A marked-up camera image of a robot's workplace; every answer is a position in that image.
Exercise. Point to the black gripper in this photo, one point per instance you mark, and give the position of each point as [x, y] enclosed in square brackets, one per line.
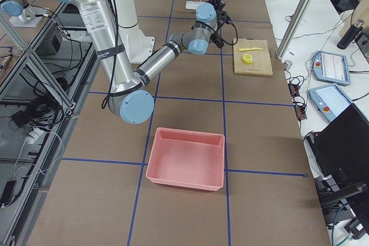
[221, 15]

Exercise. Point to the grey cloth towel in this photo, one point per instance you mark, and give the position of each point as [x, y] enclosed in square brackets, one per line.
[217, 4]

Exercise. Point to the black water bottle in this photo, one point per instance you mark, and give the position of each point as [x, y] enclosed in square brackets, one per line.
[350, 34]

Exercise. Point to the white towel rack stand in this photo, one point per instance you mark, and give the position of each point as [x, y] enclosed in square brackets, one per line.
[192, 5]

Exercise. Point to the yellow lemon slice toy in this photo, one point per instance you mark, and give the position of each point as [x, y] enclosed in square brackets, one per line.
[247, 59]

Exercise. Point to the wooden cutting board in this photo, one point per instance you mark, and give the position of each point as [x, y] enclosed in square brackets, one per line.
[261, 59]

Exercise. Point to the yellow plastic knife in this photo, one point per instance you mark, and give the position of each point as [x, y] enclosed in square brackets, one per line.
[251, 49]

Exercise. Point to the upper teach pendant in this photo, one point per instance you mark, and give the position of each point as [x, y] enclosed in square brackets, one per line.
[330, 67]

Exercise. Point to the teach pendant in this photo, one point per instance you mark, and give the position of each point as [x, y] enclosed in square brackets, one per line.
[330, 100]
[330, 67]

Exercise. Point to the pink plastic bin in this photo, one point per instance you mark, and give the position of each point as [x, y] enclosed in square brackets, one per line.
[189, 159]

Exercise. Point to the lower teach pendant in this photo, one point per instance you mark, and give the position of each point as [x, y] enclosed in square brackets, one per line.
[330, 100]

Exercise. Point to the black laptop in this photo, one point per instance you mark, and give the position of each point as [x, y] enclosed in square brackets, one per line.
[341, 148]

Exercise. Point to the white camera pillar base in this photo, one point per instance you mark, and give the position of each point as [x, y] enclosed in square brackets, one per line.
[138, 46]

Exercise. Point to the aluminium frame post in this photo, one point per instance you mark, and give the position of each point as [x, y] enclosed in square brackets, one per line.
[292, 27]

